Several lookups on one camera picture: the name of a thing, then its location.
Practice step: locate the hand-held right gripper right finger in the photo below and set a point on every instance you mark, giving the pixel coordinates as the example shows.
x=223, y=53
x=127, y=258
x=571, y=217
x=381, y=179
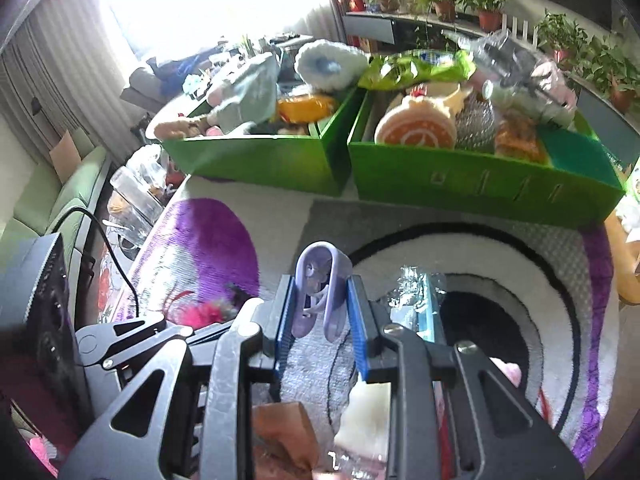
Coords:
x=357, y=330

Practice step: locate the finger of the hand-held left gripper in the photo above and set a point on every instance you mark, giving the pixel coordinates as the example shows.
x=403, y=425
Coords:
x=150, y=347
x=125, y=330

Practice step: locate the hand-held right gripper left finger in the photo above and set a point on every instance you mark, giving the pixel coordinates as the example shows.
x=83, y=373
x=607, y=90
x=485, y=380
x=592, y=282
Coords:
x=285, y=325

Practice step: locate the lavender plastic clip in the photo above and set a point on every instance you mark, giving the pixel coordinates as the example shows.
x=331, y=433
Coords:
x=320, y=285

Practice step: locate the green storage box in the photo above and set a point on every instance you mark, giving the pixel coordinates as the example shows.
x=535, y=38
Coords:
x=480, y=185
x=260, y=160

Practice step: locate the white towel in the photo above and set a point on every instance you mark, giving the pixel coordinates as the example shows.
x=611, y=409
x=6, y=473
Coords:
x=247, y=90

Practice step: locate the clear wrapped blue packet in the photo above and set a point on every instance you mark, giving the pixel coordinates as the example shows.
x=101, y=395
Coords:
x=417, y=305

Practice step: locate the red feather toy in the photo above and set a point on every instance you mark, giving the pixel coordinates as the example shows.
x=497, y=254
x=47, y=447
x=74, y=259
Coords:
x=205, y=312

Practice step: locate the cream soft block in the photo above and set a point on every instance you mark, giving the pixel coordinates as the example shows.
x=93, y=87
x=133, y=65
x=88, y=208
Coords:
x=365, y=420

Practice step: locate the beige cloth pouch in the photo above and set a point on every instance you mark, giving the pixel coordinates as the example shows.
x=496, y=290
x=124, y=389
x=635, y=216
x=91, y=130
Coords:
x=285, y=435

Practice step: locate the green sofa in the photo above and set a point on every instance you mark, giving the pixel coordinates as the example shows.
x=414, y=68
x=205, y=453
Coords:
x=55, y=190

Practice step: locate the purple white plush rug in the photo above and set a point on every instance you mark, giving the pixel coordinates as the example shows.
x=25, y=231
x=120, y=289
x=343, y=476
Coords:
x=490, y=260

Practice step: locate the pink plush pig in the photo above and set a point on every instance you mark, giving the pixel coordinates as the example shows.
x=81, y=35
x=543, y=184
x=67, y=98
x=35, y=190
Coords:
x=507, y=370

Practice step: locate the orange swirl roll plush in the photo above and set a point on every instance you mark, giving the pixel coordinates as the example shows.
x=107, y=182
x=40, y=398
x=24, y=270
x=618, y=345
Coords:
x=415, y=125

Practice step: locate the yellow plastic item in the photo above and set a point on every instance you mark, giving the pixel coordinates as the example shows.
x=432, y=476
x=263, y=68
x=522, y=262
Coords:
x=305, y=109

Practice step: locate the silver metallic scrubber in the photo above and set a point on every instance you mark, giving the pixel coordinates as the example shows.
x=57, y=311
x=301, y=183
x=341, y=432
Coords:
x=475, y=125

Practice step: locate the grey sofa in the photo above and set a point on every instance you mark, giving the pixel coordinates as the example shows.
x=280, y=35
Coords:
x=145, y=82

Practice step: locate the orange snack pack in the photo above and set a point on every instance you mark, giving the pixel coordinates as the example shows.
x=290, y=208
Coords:
x=520, y=137

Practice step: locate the beige window curtain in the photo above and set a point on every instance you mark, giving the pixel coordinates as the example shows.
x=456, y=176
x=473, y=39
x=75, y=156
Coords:
x=65, y=50

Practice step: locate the blue white fluffy slipper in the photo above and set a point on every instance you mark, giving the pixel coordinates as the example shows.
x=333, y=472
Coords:
x=327, y=62

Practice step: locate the green snack bag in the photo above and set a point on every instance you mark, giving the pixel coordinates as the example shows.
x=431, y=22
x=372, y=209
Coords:
x=415, y=67

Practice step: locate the wooden stool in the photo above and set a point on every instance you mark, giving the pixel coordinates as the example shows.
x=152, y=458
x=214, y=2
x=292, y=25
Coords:
x=625, y=260

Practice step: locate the dark media console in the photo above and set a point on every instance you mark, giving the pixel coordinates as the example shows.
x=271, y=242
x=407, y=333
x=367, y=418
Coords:
x=380, y=30

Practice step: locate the clear plastic bag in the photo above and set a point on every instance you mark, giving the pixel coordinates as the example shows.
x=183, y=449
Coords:
x=510, y=70

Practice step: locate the white picket rack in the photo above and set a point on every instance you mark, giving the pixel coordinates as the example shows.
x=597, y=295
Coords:
x=520, y=30

